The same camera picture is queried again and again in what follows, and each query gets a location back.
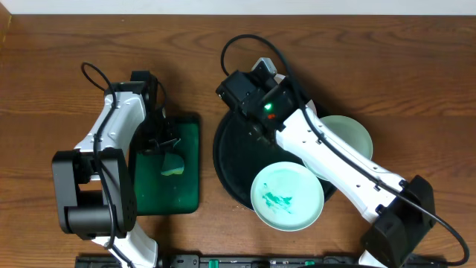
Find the green yellow sponge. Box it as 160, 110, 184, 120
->
161, 153, 184, 176

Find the mint plate front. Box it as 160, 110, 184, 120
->
250, 162, 324, 232

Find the pink plate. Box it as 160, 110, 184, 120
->
274, 74, 318, 115

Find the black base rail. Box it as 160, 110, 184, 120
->
74, 255, 447, 268

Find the black round tray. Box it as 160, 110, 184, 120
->
213, 111, 303, 210

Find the mint plate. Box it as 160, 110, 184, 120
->
250, 162, 324, 232
320, 115, 373, 159

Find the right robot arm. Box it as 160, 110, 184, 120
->
216, 58, 436, 267

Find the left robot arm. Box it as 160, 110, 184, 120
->
51, 71, 180, 267

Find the green rectangular tray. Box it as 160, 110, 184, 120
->
129, 115, 200, 216

